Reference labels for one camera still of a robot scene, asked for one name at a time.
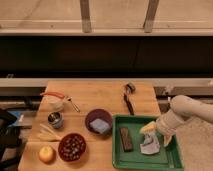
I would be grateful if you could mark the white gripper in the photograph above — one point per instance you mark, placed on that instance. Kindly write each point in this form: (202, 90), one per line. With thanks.
(166, 124)

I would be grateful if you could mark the grey towel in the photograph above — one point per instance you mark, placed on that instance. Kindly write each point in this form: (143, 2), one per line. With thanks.
(150, 144)

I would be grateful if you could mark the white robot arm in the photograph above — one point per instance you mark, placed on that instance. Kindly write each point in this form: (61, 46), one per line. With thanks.
(182, 109)

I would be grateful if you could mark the green plastic tray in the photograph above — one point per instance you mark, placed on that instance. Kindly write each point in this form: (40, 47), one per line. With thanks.
(168, 159)

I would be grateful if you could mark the brown rectangular block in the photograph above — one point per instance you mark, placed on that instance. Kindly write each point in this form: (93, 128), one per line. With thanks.
(126, 139)

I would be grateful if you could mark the blue grey sponge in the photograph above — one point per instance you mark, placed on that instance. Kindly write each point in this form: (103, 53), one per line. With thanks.
(100, 126)

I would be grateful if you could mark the dark purple bowl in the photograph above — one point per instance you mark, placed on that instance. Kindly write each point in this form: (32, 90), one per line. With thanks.
(98, 114)

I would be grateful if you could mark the red bowl of nuts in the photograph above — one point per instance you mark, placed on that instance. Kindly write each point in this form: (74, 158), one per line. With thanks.
(72, 147)

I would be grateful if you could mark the small metal cup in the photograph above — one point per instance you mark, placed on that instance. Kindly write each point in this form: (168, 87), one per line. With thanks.
(55, 120)

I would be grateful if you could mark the yellow round fruit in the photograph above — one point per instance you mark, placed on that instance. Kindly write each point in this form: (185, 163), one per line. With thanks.
(46, 154)

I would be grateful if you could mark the black handled brush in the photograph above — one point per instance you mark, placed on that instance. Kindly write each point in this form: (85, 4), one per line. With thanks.
(129, 89)

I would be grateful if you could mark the orange handled tool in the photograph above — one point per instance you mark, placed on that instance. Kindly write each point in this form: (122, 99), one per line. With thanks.
(58, 100)

